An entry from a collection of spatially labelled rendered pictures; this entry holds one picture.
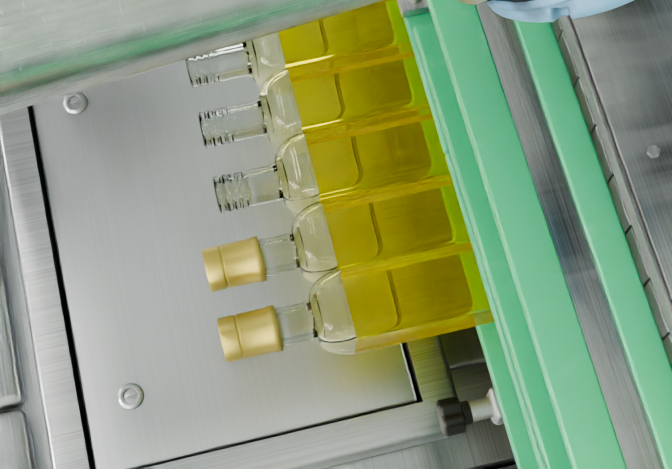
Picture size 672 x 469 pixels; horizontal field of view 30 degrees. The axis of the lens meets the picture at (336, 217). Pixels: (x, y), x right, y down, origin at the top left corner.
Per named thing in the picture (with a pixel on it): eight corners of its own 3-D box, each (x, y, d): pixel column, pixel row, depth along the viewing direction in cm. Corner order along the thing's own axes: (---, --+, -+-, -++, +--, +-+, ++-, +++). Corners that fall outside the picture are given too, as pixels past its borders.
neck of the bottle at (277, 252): (288, 240, 99) (228, 253, 98) (287, 227, 96) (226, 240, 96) (296, 275, 98) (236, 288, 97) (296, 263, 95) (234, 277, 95)
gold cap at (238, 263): (255, 227, 96) (198, 239, 96) (264, 265, 94) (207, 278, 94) (259, 251, 99) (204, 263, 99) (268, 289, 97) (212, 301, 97)
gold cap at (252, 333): (280, 342, 96) (224, 355, 96) (271, 299, 96) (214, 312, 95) (285, 356, 93) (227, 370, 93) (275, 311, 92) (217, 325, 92)
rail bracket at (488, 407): (581, 373, 105) (427, 410, 104) (598, 351, 99) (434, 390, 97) (596, 419, 104) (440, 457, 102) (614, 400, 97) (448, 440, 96)
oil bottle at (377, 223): (539, 173, 103) (284, 230, 100) (552, 146, 97) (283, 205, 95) (560, 236, 101) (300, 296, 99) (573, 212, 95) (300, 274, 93)
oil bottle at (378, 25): (481, -4, 109) (239, 45, 107) (489, -40, 103) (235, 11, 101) (499, 51, 107) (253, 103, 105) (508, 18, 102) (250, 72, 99)
